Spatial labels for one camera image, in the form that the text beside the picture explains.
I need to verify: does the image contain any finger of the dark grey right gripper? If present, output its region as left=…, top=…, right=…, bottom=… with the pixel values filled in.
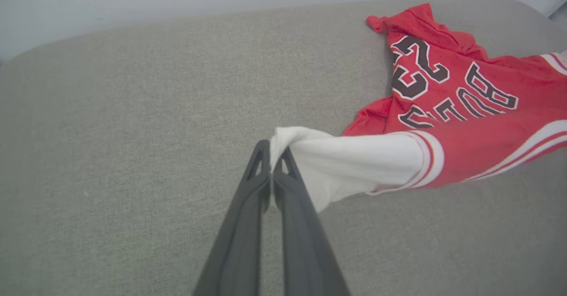
left=272, top=146, right=351, bottom=296

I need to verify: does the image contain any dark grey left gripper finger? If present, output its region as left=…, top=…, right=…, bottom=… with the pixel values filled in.
left=192, top=139, right=272, bottom=296

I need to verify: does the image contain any red jersey with white sleeves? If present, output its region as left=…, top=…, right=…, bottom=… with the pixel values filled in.
left=269, top=3, right=567, bottom=213

